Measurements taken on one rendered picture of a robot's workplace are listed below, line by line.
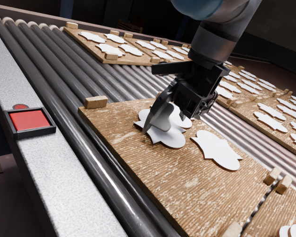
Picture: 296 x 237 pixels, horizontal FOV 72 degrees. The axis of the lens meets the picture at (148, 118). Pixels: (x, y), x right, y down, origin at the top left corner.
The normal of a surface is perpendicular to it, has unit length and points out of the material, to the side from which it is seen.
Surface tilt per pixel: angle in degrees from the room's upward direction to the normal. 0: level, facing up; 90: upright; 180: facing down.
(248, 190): 0
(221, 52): 95
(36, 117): 0
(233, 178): 0
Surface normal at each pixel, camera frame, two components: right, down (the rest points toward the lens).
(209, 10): 0.36, 0.93
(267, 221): 0.33, -0.80
